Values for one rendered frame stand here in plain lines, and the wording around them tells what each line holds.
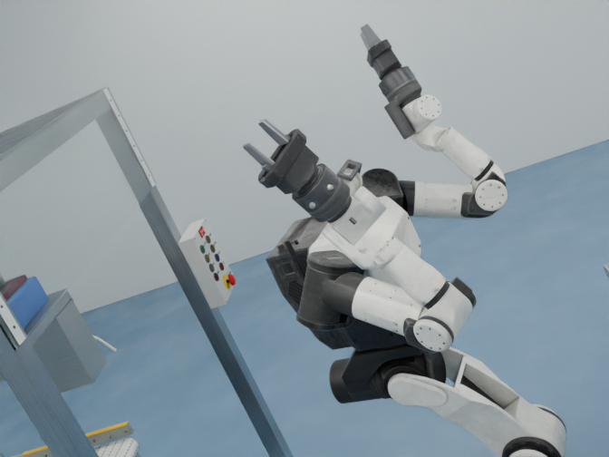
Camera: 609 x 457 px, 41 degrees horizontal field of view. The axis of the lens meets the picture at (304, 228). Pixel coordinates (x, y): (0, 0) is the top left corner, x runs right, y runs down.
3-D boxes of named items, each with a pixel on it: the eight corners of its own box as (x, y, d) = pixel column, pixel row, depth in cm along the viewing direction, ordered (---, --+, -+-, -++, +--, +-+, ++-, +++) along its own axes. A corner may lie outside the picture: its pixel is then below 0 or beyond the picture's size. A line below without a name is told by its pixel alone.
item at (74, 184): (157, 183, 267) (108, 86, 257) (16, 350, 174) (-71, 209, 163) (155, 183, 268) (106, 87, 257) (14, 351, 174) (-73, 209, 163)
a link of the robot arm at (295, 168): (248, 184, 151) (294, 223, 155) (273, 178, 142) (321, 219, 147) (283, 132, 155) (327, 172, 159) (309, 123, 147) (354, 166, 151)
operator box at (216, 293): (236, 281, 291) (205, 217, 282) (227, 304, 275) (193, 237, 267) (221, 286, 292) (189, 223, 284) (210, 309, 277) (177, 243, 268)
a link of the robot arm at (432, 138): (420, 93, 203) (462, 128, 204) (405, 108, 211) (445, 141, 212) (408, 111, 200) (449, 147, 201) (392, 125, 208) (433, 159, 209)
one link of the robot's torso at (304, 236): (306, 384, 196) (245, 256, 184) (347, 307, 224) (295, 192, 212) (421, 366, 182) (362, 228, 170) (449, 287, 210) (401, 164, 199)
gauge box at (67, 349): (108, 360, 218) (72, 297, 212) (93, 383, 208) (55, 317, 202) (39, 383, 224) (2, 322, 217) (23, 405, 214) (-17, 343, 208)
